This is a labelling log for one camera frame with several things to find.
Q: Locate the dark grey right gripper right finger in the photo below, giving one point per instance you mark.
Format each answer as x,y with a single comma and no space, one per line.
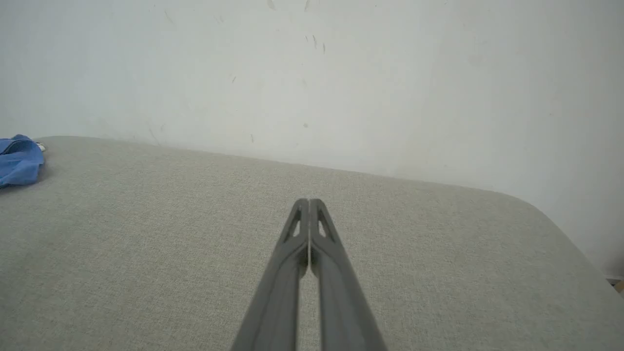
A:
341,302

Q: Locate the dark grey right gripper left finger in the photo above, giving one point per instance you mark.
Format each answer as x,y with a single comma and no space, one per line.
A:
273,302

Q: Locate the blue white polo shirt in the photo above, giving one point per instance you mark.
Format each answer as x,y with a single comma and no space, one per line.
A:
19,163

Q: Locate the light grey fabric sofa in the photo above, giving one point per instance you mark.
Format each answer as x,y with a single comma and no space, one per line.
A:
146,243

